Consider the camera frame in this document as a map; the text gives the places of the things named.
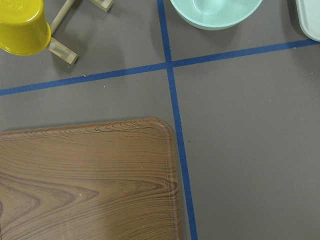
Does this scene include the wooden mug drying rack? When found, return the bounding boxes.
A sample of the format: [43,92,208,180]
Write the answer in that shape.
[47,0,114,65]

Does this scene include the yellow mug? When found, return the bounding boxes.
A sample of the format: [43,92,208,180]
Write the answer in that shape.
[0,0,51,56]

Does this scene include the green bowl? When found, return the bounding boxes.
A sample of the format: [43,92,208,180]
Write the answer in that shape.
[171,0,262,31]

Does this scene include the wooden tray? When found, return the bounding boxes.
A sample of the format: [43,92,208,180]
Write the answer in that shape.
[0,118,183,240]

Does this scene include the cream bear tray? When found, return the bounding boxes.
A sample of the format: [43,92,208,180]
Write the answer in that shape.
[295,0,320,42]

